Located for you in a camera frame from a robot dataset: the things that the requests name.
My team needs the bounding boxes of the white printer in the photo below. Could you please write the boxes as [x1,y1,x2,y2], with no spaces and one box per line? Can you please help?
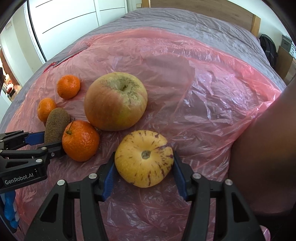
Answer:
[280,35,295,58]

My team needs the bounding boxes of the black backpack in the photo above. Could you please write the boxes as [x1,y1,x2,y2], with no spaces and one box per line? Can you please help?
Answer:
[259,34,278,69]

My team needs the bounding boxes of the mandarin with stem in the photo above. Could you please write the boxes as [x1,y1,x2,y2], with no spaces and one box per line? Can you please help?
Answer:
[62,120,100,162]

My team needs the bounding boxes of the brown kiwi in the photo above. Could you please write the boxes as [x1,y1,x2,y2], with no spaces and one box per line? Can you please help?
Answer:
[44,108,70,144]

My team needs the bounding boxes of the white wardrobe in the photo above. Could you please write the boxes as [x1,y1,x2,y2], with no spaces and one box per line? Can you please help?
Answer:
[28,0,127,61]

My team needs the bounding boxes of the blue gloved left hand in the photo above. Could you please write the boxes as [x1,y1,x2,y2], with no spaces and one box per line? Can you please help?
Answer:
[1,190,20,233]

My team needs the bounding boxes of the pink plastic sheet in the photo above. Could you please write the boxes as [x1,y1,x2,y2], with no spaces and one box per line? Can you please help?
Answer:
[1,28,281,240]

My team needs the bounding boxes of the wooden drawer cabinet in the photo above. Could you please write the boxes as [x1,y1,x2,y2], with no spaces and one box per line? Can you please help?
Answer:
[275,46,295,85]

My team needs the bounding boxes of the yellow striped small apple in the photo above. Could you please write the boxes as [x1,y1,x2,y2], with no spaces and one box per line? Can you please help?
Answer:
[114,130,174,188]

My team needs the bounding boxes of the wooden headboard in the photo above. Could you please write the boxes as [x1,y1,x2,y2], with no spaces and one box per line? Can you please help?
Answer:
[142,0,261,37]

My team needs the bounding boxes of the large red-green apple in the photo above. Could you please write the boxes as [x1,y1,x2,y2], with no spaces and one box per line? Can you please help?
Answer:
[84,72,148,131]

